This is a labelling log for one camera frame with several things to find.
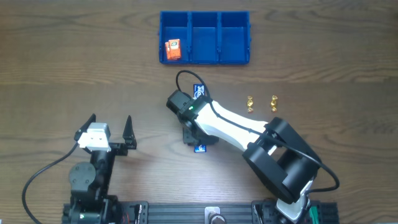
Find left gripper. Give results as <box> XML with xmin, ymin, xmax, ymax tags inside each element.
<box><xmin>74</xmin><ymin>113</ymin><xmax>137</xmax><ymax>157</ymax></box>

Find blue tray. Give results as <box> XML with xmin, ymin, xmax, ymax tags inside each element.
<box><xmin>159</xmin><ymin>11</ymin><xmax>251</xmax><ymax>65</ymax></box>

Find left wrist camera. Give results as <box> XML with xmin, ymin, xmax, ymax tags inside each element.
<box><xmin>77</xmin><ymin>122</ymin><xmax>112</xmax><ymax>152</ymax></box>

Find mounting rail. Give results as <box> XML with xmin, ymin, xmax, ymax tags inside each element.
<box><xmin>62</xmin><ymin>201</ymin><xmax>339</xmax><ymax>224</ymax></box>

